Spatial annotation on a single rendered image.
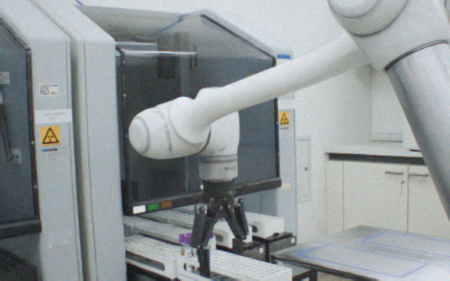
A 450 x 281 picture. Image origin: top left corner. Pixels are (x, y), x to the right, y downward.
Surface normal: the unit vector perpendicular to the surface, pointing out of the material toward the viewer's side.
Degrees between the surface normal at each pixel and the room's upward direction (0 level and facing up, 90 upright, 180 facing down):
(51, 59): 90
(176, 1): 90
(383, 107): 90
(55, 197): 90
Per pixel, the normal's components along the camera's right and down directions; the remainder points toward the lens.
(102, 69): 0.68, 0.01
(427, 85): -0.41, -0.07
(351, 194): -0.74, 0.06
